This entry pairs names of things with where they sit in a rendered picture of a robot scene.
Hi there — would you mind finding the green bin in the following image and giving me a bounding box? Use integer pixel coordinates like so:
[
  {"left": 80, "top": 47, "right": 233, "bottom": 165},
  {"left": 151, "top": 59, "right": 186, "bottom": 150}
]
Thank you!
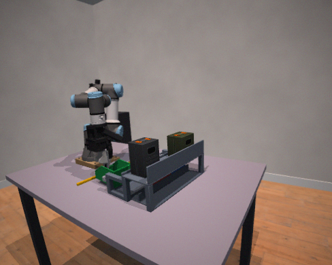
[{"left": 95, "top": 159, "right": 130, "bottom": 188}]

